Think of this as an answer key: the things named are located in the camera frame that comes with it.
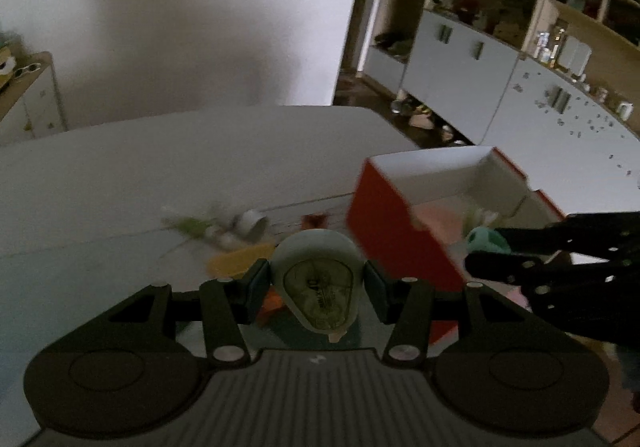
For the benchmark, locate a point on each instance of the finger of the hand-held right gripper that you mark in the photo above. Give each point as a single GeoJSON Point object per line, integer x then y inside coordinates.
{"type": "Point", "coordinates": [510, 267]}
{"type": "Point", "coordinates": [540, 236]}

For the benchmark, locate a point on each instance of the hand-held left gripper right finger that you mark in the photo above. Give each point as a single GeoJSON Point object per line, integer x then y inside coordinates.
{"type": "Point", "coordinates": [377, 292]}

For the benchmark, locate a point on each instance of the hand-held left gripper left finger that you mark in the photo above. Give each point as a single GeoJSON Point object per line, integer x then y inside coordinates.
{"type": "Point", "coordinates": [257, 286]}

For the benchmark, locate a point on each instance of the yellow printed box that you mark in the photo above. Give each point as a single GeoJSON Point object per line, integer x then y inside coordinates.
{"type": "Point", "coordinates": [235, 261]}

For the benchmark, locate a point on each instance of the teal round plastic toy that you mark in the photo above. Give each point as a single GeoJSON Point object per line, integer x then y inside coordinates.
{"type": "Point", "coordinates": [482, 239]}

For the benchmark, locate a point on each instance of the red cardboard box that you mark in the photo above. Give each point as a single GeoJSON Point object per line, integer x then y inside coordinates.
{"type": "Point", "coordinates": [395, 237]}

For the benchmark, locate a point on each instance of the long green tube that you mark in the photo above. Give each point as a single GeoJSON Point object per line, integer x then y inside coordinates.
{"type": "Point", "coordinates": [192, 227]}

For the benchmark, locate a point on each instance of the pink bowl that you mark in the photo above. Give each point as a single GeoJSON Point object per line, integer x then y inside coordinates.
{"type": "Point", "coordinates": [435, 219]}

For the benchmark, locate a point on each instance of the orange toy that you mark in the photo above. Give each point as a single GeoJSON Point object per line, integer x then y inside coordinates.
{"type": "Point", "coordinates": [272, 303]}

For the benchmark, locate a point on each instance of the beige shoe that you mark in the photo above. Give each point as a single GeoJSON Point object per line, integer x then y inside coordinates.
{"type": "Point", "coordinates": [422, 119]}

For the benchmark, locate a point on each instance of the white rounded appliance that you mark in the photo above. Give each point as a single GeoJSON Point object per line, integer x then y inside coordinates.
{"type": "Point", "coordinates": [574, 54]}

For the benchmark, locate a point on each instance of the grey shoe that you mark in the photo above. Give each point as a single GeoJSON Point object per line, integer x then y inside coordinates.
{"type": "Point", "coordinates": [401, 105]}

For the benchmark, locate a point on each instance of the clear glass jar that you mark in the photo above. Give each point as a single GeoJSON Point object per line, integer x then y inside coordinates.
{"type": "Point", "coordinates": [547, 47]}

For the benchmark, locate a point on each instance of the wooden sideboard cabinet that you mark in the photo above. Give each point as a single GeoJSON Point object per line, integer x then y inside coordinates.
{"type": "Point", "coordinates": [35, 102]}

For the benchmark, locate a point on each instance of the white sunglasses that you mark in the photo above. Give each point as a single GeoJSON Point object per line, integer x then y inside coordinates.
{"type": "Point", "coordinates": [26, 70]}

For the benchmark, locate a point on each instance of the tan tissue box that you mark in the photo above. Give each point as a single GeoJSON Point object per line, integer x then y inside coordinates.
{"type": "Point", "coordinates": [5, 69]}

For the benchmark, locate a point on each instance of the white wall cabinet unit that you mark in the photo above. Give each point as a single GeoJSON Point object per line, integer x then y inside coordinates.
{"type": "Point", "coordinates": [450, 62]}

